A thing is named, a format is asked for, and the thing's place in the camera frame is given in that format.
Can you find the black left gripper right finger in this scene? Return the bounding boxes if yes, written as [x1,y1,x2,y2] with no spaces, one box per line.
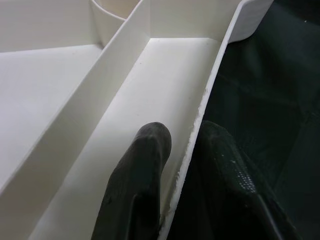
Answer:
[174,120,303,240]

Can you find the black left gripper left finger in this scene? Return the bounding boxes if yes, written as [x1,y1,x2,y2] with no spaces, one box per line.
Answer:
[91,121,173,240]

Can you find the white plastic children table top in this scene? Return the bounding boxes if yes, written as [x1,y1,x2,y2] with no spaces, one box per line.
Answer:
[0,0,272,240]

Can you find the black fabric table cover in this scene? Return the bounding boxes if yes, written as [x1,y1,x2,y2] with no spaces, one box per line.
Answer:
[172,0,320,240]

